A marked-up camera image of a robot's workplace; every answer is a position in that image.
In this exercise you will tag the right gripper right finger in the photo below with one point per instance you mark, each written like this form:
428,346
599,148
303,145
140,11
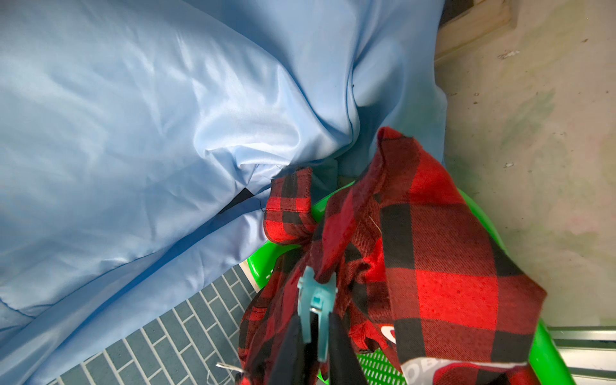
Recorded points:
344,368

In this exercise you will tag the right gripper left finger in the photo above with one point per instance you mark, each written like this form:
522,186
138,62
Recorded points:
290,365

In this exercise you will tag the teal clothespin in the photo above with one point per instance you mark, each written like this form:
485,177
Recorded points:
318,299

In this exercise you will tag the red black plaid shirt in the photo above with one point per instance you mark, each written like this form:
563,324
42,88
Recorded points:
418,276

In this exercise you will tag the green plastic basket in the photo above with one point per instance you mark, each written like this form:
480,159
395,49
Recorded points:
545,360

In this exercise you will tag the light blue shirt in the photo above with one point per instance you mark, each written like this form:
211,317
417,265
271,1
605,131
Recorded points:
139,140

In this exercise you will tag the wooden clothes rack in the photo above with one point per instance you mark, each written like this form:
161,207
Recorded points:
482,22

